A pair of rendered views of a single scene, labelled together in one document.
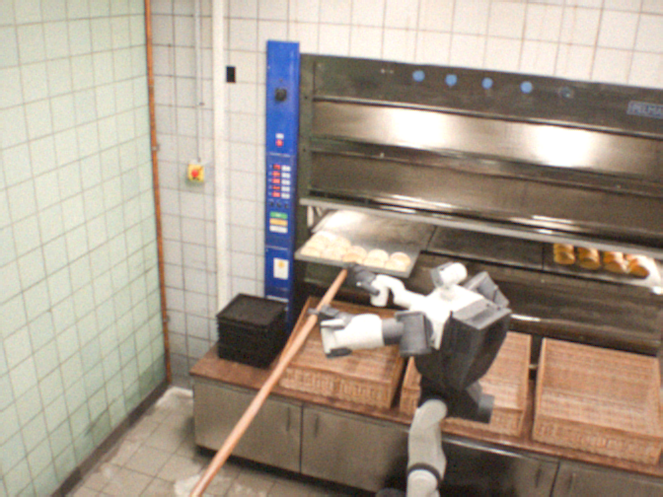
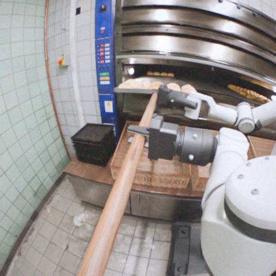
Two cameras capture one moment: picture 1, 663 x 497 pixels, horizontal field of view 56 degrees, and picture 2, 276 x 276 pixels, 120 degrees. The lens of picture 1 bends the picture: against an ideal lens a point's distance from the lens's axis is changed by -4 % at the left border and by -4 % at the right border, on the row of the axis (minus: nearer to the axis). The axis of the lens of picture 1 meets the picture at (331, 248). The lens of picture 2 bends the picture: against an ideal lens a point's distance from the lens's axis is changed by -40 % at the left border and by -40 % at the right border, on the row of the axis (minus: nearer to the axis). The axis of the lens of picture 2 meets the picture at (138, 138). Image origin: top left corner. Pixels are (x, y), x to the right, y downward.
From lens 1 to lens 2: 2.22 m
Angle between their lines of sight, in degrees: 10
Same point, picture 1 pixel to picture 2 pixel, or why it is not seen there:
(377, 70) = not seen: outside the picture
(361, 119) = (152, 12)
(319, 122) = (126, 17)
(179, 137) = (55, 50)
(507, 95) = (231, 7)
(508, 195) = (239, 57)
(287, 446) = not seen: hidden behind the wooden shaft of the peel
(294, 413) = not seen: hidden behind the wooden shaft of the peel
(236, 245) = (84, 97)
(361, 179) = (155, 44)
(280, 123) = (103, 22)
